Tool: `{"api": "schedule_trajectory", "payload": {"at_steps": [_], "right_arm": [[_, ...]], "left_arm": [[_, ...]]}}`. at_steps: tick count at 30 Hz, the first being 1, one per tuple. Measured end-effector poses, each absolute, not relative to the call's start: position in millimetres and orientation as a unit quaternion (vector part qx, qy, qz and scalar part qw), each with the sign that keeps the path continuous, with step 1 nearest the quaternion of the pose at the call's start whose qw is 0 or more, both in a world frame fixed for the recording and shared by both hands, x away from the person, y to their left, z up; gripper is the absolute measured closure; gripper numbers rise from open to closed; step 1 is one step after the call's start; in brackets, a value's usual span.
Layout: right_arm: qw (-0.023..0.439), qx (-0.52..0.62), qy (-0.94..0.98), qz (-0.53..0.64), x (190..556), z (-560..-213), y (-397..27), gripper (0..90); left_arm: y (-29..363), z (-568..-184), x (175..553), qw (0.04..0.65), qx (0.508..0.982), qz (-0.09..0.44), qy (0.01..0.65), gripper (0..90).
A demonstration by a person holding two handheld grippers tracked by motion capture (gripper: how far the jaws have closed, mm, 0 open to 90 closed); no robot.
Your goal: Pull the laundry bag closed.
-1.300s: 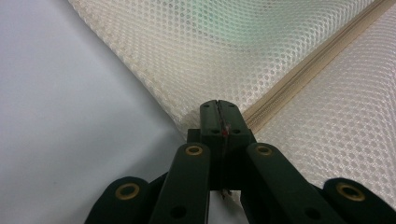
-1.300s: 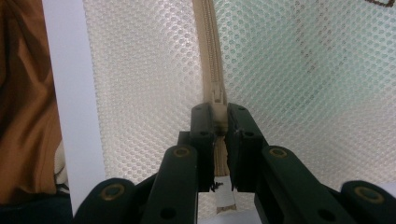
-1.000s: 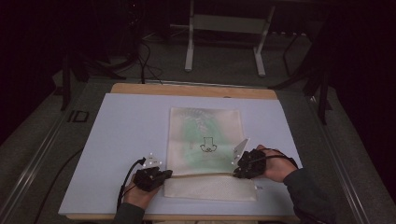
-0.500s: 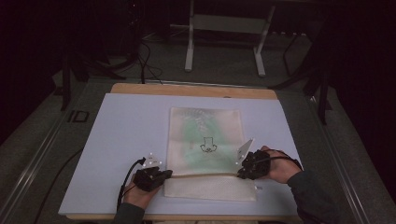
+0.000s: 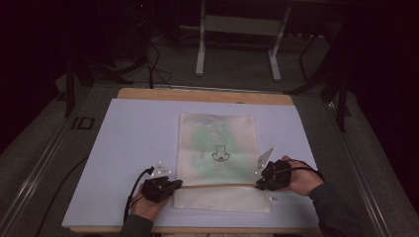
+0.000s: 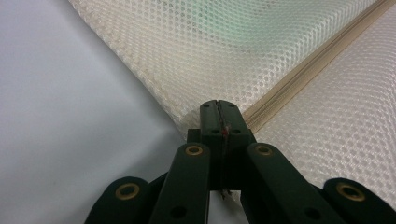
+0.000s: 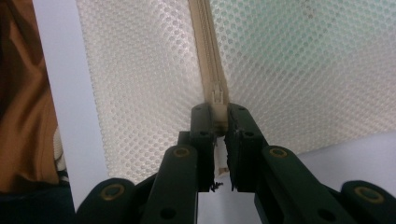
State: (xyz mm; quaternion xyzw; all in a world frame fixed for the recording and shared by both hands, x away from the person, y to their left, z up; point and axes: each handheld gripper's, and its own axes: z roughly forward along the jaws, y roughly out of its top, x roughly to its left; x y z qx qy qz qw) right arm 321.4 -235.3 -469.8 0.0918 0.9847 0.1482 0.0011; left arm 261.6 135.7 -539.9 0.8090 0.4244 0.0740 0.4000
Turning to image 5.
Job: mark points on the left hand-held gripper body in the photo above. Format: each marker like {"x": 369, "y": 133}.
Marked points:
{"x": 158, "y": 189}

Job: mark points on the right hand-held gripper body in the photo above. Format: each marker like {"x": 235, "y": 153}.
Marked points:
{"x": 276, "y": 174}

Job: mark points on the person's left hand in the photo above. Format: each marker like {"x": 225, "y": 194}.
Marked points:
{"x": 148, "y": 207}

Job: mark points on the person's right hand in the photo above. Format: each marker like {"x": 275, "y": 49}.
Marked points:
{"x": 304, "y": 179}

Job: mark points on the light blue table board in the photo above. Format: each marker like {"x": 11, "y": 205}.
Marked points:
{"x": 131, "y": 148}

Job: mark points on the green cloth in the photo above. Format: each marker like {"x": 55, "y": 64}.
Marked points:
{"x": 217, "y": 154}

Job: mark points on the wooden table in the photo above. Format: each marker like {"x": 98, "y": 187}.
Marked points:
{"x": 197, "y": 94}

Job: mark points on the dark metal stand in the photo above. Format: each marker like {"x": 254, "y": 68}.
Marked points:
{"x": 85, "y": 72}
{"x": 332, "y": 85}

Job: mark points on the metal floor rail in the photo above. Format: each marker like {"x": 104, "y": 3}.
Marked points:
{"x": 359, "y": 171}
{"x": 33, "y": 184}

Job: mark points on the white metal stand frame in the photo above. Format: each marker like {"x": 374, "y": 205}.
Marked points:
{"x": 242, "y": 26}

